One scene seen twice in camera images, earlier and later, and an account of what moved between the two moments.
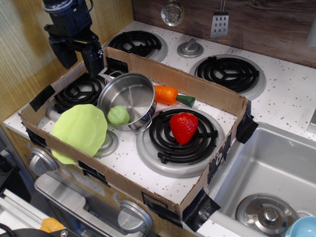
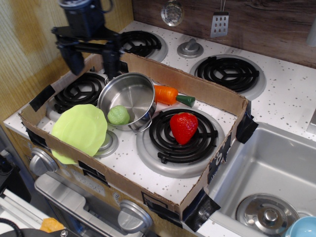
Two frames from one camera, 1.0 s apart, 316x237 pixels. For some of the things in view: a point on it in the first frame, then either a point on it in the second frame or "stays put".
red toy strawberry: x=183 y=125 stays put
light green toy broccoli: x=119 y=115 stays put
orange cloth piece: x=51 y=225 stays put
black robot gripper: x=70 y=20 -> x=85 y=31
